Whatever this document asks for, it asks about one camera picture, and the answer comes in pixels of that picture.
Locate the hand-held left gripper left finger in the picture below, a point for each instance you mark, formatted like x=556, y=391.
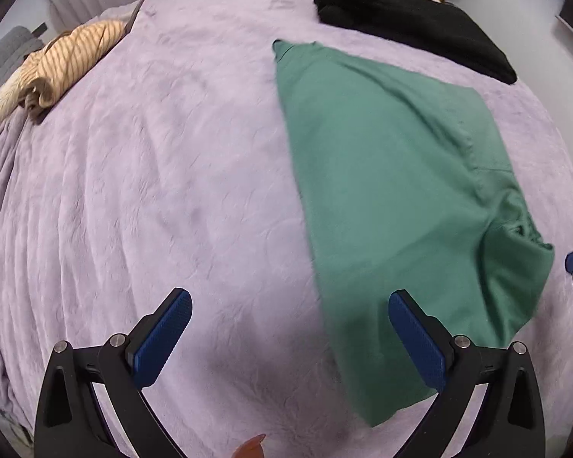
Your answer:
x=164, y=338

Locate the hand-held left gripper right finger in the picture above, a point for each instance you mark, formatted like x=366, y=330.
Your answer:
x=418, y=338

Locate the green shirt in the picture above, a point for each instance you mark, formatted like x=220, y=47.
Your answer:
x=387, y=176

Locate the lavender blanket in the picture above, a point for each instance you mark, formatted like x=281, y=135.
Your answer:
x=172, y=176

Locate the beige striped garment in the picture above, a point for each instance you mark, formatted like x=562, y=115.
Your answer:
x=71, y=59

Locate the black garment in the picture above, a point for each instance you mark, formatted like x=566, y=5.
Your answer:
x=410, y=24

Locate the grey padded headboard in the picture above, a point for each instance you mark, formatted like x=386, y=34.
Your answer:
x=5, y=52

